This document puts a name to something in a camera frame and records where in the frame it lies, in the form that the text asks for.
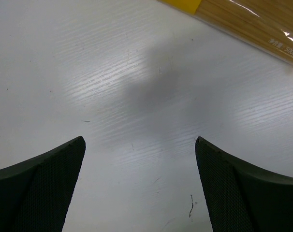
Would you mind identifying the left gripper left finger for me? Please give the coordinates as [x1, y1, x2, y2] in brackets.
[0, 136, 86, 232]

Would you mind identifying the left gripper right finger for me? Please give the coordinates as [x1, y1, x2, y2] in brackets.
[195, 137, 293, 232]

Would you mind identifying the yellow spaghetti bag left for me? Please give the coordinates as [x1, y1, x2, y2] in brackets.
[164, 0, 293, 65]

